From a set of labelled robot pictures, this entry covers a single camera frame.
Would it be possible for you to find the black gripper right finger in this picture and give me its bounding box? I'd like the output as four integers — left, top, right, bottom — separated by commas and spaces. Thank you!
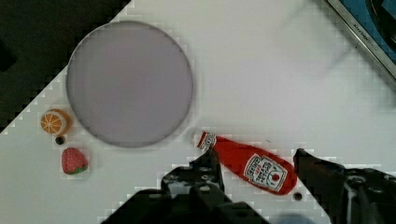
293, 148, 396, 224

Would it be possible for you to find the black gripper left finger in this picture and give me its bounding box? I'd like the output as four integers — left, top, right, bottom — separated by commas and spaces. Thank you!
161, 149, 224, 198

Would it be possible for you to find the red ketchup bottle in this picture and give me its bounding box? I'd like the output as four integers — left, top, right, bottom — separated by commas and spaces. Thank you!
192, 131, 297, 195

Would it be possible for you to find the grey round plate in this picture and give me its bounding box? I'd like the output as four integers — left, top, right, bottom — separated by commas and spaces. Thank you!
65, 21, 194, 147

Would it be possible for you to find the pink strawberry toy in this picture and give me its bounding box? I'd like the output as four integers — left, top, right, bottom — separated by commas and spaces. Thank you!
62, 147, 89, 175

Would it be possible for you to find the orange slice toy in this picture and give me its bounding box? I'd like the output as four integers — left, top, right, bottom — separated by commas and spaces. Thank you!
40, 108, 72, 136

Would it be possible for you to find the black toaster oven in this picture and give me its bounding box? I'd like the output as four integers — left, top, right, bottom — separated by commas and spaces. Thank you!
323, 0, 396, 79

